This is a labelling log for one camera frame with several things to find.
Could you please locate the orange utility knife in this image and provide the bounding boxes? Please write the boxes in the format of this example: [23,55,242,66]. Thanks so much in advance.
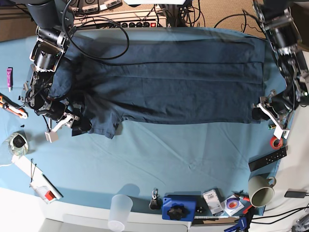
[0,94,28,119]

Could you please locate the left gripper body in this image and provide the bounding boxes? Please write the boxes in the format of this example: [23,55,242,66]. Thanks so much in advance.
[252,89,295,129]

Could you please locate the black keychain with chain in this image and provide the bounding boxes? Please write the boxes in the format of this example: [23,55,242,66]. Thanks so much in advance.
[149,195,161,210]

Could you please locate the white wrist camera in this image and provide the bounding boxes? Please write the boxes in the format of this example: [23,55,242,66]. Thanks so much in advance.
[45,131,58,143]
[273,126,290,139]

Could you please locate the clear tape roll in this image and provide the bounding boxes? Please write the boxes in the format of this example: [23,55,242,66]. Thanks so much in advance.
[3,132,28,156]

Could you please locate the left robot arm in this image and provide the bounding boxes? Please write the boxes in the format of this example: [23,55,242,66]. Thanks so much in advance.
[253,0,309,133]

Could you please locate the white paper sheet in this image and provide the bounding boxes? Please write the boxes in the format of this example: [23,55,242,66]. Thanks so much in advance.
[14,156,63,200]

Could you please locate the blue clamp handle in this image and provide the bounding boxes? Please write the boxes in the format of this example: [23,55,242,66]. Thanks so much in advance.
[224,217,251,232]

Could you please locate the black remote control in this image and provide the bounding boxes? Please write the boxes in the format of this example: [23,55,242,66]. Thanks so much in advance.
[248,147,287,172]

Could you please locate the grey green mug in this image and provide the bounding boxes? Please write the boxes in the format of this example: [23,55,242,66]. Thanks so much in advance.
[248,175,277,208]

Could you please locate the white red tube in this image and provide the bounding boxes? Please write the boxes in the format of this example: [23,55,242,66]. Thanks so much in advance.
[29,183,56,204]

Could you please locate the translucent plastic cup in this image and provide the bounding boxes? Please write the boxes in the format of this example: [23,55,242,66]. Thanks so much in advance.
[108,194,133,232]

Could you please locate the white barcode label box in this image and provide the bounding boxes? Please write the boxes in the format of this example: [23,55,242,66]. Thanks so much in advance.
[202,189,224,216]

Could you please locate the dark blue T-shirt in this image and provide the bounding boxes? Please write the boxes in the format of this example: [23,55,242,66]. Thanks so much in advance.
[48,37,265,138]

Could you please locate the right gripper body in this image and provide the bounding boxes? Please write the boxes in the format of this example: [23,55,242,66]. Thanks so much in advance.
[36,99,80,132]

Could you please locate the black power adapter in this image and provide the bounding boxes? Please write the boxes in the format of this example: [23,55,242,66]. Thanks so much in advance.
[284,190,309,198]

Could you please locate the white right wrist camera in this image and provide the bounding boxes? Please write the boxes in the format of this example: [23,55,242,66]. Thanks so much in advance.
[45,131,58,143]

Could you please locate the red tape roll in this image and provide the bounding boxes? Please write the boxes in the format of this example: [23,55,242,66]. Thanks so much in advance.
[270,136,284,149]

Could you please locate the purple glue tube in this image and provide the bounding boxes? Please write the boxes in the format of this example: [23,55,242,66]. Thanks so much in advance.
[6,68,13,92]

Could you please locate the purple orange disc packet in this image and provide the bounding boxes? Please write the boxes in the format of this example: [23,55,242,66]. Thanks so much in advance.
[223,195,244,216]

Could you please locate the yellow green battery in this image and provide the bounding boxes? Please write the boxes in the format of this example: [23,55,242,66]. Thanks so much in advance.
[268,124,276,130]

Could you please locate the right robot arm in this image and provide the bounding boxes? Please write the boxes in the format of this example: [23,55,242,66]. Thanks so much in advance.
[22,0,92,140]

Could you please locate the light blue table cloth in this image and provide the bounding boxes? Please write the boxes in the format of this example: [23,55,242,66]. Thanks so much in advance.
[0,28,285,213]

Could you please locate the blue plastic box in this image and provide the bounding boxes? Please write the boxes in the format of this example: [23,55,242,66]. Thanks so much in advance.
[162,195,197,222]

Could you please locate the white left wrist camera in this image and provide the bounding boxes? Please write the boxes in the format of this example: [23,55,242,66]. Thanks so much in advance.
[273,126,290,139]

